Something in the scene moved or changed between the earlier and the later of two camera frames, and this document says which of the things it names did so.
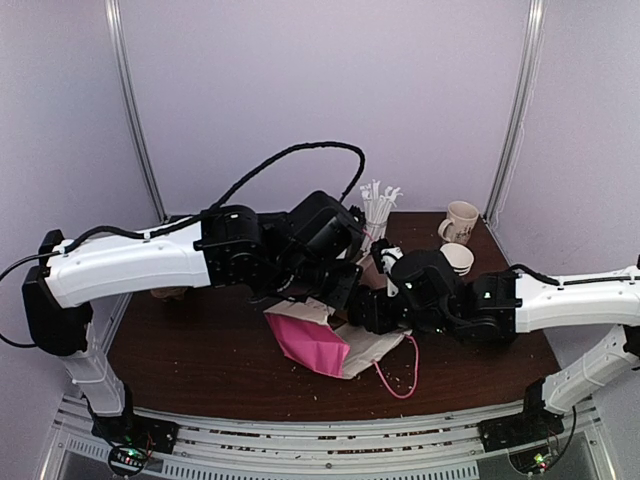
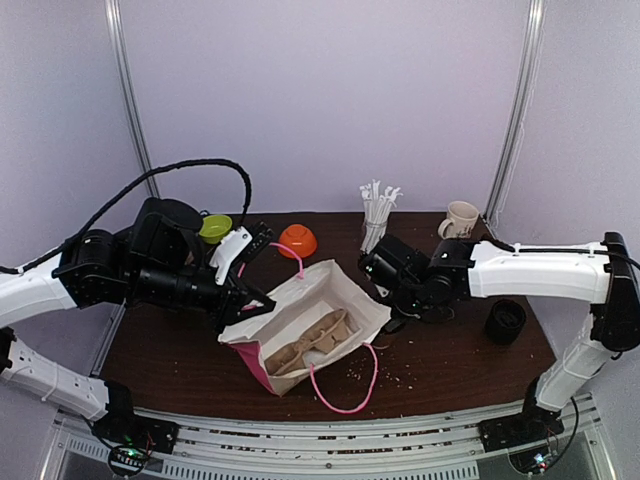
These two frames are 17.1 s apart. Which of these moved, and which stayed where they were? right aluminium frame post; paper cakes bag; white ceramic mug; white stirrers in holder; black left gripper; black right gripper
Moved: black left gripper; paper cakes bag; black right gripper
Stayed: white stirrers in holder; white ceramic mug; right aluminium frame post
